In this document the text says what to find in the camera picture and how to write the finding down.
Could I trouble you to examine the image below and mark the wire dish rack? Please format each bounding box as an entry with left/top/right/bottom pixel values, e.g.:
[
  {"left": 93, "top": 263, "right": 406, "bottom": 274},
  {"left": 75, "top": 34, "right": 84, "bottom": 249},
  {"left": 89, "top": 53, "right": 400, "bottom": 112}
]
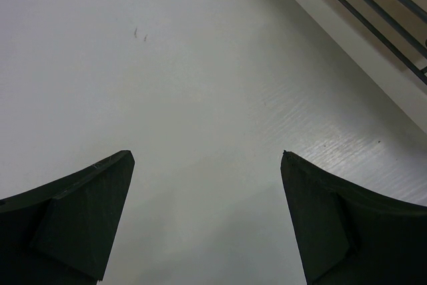
[{"left": 326, "top": 0, "right": 426, "bottom": 83}]

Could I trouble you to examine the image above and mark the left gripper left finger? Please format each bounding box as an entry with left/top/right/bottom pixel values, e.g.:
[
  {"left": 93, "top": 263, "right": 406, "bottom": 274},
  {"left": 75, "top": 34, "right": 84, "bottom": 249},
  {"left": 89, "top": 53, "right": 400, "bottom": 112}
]
[{"left": 1, "top": 150, "right": 135, "bottom": 284}]

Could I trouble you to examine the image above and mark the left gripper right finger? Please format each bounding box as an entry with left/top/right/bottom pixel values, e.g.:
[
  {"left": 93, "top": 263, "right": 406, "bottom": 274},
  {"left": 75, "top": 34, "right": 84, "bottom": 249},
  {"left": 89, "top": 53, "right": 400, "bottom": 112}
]
[{"left": 281, "top": 152, "right": 426, "bottom": 284}]

